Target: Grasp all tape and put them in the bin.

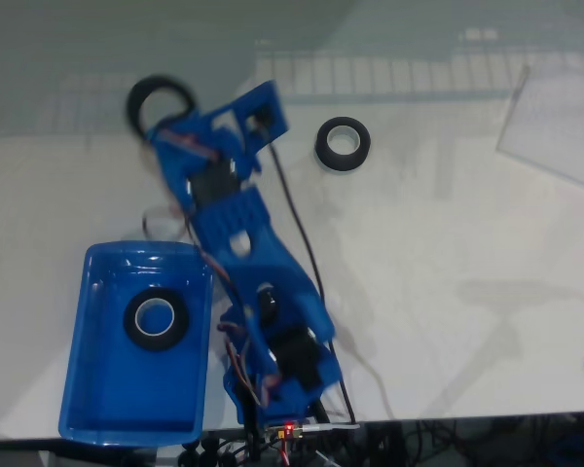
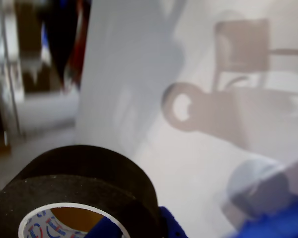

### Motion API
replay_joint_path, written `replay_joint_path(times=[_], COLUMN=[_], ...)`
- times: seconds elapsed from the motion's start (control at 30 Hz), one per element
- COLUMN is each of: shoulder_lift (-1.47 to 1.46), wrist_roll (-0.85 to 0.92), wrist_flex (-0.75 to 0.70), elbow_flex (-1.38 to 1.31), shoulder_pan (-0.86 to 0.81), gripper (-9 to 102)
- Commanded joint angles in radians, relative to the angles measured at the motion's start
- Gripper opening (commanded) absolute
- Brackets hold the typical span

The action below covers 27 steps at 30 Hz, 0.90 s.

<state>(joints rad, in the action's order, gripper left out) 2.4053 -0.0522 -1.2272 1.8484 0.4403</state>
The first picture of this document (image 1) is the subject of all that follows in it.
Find black tape roll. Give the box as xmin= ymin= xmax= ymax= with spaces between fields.
xmin=126 ymin=72 xmax=199 ymax=144
xmin=314 ymin=116 xmax=373 ymax=173
xmin=123 ymin=287 xmax=193 ymax=353

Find blue plastic bin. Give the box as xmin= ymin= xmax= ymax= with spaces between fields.
xmin=57 ymin=241 xmax=215 ymax=447

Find controller board with red light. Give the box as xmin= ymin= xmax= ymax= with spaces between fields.
xmin=266 ymin=421 xmax=307 ymax=441

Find blue camera box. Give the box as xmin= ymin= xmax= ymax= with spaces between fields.
xmin=218 ymin=80 xmax=291 ymax=147

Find black camera cable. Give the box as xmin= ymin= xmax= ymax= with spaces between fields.
xmin=250 ymin=114 xmax=362 ymax=432

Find tangled black cables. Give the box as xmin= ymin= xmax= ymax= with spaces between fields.
xmin=364 ymin=416 xmax=584 ymax=467

